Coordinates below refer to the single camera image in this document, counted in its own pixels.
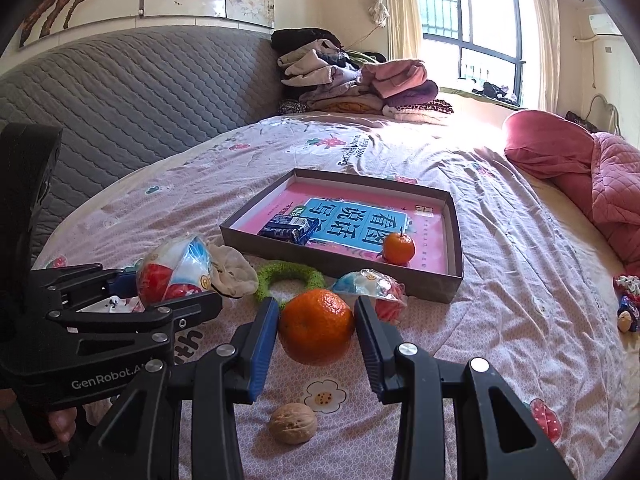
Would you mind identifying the dark blue small carton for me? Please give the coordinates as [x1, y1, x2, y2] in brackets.
[258, 214, 320, 246]

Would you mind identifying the pink quilted blanket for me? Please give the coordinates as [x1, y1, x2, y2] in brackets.
[503, 110, 640, 275]

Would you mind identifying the brown walnut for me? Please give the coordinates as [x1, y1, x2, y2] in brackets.
[268, 403, 318, 445]

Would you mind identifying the grey shallow cardboard box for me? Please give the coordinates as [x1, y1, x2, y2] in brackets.
[220, 168, 463, 304]

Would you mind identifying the red ball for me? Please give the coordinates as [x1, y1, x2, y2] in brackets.
[330, 269, 407, 324]

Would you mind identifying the cream drawstring pouch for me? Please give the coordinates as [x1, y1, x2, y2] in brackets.
[207, 244, 258, 299]

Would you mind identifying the cream left curtain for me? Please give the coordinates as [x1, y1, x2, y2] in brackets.
[368, 0, 423, 60]

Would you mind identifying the red white blue wrapped toy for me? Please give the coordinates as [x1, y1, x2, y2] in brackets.
[136, 235, 213, 308]

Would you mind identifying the small colourful doll toy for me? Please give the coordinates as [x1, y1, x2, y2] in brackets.
[613, 274, 640, 334]

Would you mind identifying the dark framed window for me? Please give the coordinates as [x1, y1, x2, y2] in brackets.
[416, 0, 525, 106]

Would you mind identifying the small orange tangerine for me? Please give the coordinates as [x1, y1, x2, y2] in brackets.
[382, 232, 416, 266]

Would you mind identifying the white air conditioner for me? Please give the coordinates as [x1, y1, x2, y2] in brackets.
[588, 13, 622, 36]

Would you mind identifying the green fuzzy ring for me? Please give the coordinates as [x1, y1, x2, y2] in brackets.
[254, 260, 328, 310]

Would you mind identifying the grey quilted headboard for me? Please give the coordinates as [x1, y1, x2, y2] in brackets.
[1, 26, 282, 254]

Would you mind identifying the pink patterned bed sheet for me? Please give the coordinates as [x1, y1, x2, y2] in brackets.
[36, 101, 639, 479]

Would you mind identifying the person's left hand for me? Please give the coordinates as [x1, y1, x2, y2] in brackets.
[1, 389, 77, 453]

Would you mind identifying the cream right curtain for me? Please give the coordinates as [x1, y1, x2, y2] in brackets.
[532, 0, 561, 113]

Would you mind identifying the large orange tangerine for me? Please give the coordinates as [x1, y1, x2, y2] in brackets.
[278, 288, 355, 366]

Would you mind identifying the pile of folded clothes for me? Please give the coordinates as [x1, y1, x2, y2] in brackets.
[271, 28, 454, 124]

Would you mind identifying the cream curtain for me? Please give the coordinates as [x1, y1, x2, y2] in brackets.
[368, 0, 423, 60]
[532, 0, 561, 113]

